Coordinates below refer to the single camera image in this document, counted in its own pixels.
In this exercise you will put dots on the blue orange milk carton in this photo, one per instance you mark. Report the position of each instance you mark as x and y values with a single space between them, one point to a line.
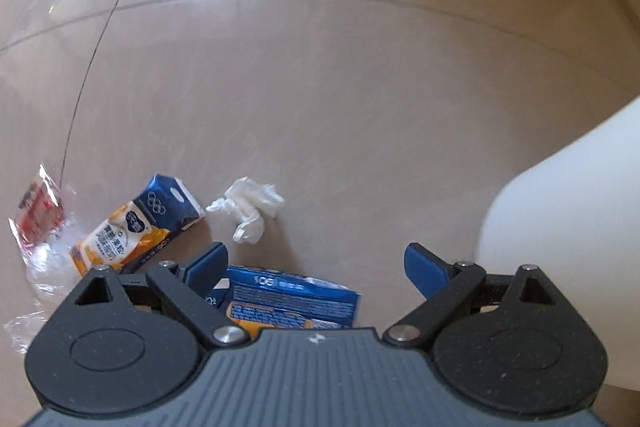
125 227

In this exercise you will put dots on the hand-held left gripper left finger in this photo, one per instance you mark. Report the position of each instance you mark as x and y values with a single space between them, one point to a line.
205 264

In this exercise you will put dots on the clear plastic bag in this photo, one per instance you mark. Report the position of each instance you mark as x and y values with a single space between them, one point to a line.
22 332

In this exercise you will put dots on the clear plastic wrap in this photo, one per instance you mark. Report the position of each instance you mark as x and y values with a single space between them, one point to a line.
45 267

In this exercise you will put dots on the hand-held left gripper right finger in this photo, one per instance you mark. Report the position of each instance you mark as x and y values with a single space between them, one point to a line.
425 269

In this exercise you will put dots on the white tissue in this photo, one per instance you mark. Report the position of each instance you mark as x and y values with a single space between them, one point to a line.
250 207

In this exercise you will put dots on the crushed blue milk carton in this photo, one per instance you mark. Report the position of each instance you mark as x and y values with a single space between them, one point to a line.
290 294

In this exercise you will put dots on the pink snack wrapper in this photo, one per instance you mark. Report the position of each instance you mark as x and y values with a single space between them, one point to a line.
37 212

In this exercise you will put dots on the white plastic trash bin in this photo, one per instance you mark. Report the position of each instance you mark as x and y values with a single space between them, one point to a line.
575 207

